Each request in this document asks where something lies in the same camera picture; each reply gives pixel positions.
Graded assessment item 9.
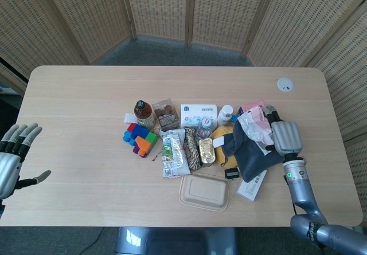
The pink box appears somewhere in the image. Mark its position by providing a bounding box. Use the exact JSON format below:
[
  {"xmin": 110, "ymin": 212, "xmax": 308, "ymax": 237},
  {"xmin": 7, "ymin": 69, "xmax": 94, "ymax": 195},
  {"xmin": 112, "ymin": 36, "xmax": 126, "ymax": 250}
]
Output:
[{"xmin": 239, "ymin": 100, "xmax": 266, "ymax": 115}]

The dark blue cloth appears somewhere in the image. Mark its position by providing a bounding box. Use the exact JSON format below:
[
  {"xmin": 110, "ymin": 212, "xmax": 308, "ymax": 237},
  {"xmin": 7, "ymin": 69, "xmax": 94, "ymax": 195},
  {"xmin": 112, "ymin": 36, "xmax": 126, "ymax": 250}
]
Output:
[{"xmin": 222, "ymin": 120, "xmax": 284, "ymax": 183}]

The braided rope bundle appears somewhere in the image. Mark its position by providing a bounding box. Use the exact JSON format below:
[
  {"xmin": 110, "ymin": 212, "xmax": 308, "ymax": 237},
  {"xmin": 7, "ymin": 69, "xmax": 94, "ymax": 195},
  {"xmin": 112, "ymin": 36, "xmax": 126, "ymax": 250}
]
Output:
[{"xmin": 183, "ymin": 127, "xmax": 201, "ymax": 171}]

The clear cookie package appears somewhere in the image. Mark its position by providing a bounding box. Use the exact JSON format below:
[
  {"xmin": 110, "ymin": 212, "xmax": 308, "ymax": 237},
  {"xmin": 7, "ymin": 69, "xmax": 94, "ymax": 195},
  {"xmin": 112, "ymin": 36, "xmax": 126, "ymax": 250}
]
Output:
[{"xmin": 151, "ymin": 99, "xmax": 179, "ymax": 130}]

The white and blue box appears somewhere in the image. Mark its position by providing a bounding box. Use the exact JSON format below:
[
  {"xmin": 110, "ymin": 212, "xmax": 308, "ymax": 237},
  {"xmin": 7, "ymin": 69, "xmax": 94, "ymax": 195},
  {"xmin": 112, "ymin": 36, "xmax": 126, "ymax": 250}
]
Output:
[{"xmin": 179, "ymin": 103, "xmax": 218, "ymax": 127}]

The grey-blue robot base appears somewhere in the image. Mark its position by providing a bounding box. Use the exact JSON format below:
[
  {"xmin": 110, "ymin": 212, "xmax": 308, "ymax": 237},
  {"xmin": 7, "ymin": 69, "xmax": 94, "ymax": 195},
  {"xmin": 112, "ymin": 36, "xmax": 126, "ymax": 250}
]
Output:
[{"xmin": 114, "ymin": 226, "xmax": 239, "ymax": 255}]

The small black clip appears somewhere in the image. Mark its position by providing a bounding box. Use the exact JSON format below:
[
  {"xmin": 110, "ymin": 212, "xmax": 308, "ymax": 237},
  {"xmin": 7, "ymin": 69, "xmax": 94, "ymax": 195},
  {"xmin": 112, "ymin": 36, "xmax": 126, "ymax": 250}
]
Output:
[{"xmin": 224, "ymin": 167, "xmax": 239, "ymax": 180}]

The green white snack packet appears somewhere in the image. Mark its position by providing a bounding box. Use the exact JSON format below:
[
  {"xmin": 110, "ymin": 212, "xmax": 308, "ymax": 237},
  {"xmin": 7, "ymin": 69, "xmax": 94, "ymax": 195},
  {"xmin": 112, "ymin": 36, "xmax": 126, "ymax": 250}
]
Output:
[{"xmin": 159, "ymin": 128, "xmax": 192, "ymax": 179}]

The colourful block toy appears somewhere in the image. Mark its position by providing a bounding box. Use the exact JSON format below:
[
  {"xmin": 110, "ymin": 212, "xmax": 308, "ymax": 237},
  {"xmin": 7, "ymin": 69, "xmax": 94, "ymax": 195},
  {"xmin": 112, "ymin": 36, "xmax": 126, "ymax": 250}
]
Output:
[{"xmin": 123, "ymin": 123, "xmax": 159, "ymax": 159}]

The beige pulp food container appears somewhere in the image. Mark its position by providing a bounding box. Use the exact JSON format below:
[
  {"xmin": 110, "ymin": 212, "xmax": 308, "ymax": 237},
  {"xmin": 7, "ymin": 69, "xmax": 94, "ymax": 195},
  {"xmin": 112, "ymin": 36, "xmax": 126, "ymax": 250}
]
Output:
[{"xmin": 178, "ymin": 174, "xmax": 231, "ymax": 211}]

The flat white box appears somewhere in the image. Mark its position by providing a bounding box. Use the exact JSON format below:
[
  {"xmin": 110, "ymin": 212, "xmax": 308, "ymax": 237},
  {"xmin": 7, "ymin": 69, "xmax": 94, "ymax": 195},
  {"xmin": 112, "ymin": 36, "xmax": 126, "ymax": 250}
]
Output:
[{"xmin": 235, "ymin": 170, "xmax": 267, "ymax": 202}]

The white pill bottle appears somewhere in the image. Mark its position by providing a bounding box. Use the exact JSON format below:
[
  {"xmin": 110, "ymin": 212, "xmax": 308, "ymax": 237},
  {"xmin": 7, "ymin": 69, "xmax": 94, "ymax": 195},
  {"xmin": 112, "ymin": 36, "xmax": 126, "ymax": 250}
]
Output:
[{"xmin": 217, "ymin": 104, "xmax": 233, "ymax": 126}]

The small clear water bottle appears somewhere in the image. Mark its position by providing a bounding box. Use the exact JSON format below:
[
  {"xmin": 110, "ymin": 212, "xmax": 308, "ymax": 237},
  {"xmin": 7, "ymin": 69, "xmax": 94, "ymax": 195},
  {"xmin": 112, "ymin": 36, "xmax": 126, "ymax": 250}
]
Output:
[{"xmin": 196, "ymin": 116, "xmax": 214, "ymax": 140}]

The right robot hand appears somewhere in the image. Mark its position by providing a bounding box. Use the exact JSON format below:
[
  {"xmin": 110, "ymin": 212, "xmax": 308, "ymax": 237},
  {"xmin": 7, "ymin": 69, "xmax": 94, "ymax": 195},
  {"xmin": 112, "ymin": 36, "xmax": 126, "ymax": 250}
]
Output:
[{"xmin": 262, "ymin": 104, "xmax": 304, "ymax": 155}]

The white cable grommet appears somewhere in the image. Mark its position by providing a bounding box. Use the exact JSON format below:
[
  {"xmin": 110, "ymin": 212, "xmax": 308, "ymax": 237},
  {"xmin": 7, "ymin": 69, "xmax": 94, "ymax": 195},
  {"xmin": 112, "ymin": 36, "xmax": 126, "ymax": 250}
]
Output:
[{"xmin": 276, "ymin": 77, "xmax": 295, "ymax": 92}]

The woven folding screen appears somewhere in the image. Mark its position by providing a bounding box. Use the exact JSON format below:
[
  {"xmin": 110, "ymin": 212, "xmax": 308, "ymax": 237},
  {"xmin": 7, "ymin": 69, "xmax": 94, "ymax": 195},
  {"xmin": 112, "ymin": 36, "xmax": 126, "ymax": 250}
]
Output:
[{"xmin": 0, "ymin": 0, "xmax": 367, "ymax": 224}]

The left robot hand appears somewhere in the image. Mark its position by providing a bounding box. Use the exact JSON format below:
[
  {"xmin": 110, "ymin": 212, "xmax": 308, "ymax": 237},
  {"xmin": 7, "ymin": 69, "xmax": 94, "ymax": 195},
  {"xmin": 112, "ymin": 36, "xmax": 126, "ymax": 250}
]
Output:
[{"xmin": 0, "ymin": 122, "xmax": 52, "ymax": 201}]

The clear pink snack bag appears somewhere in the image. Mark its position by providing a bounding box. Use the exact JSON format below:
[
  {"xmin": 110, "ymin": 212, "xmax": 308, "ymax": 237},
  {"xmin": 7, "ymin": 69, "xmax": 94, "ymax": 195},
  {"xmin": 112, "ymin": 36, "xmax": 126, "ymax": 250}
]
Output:
[{"xmin": 237, "ymin": 108, "xmax": 276, "ymax": 155}]

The yellow plush toy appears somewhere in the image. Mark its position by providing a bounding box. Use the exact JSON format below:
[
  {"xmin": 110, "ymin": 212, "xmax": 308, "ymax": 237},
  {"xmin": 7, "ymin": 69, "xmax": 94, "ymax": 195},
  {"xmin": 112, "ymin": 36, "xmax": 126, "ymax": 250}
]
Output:
[{"xmin": 211, "ymin": 125, "xmax": 238, "ymax": 170}]

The brown tea bottle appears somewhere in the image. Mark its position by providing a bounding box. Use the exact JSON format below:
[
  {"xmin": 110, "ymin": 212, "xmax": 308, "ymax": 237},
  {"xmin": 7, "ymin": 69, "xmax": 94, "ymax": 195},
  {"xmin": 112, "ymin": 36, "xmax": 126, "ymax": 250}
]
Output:
[{"xmin": 134, "ymin": 100, "xmax": 157, "ymax": 130}]

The gold tin can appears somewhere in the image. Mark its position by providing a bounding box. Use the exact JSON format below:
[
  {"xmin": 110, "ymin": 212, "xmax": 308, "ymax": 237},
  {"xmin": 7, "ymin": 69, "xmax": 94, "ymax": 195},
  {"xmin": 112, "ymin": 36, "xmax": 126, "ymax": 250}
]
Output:
[{"xmin": 198, "ymin": 137, "xmax": 218, "ymax": 167}]

